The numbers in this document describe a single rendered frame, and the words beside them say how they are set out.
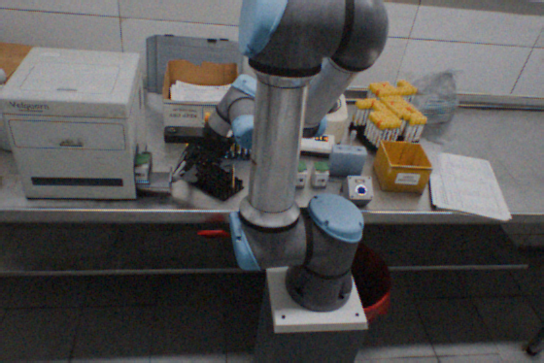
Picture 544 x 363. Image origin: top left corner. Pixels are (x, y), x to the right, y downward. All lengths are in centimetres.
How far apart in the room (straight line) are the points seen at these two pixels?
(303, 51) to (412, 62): 125
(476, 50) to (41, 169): 158
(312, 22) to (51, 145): 75
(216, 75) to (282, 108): 98
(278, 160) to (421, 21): 119
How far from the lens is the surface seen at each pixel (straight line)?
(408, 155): 152
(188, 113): 144
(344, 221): 88
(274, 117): 73
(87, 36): 176
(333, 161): 137
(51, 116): 116
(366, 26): 70
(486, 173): 165
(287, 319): 99
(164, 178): 128
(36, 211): 130
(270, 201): 80
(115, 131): 115
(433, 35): 189
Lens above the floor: 171
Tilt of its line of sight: 38 degrees down
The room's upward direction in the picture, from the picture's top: 8 degrees clockwise
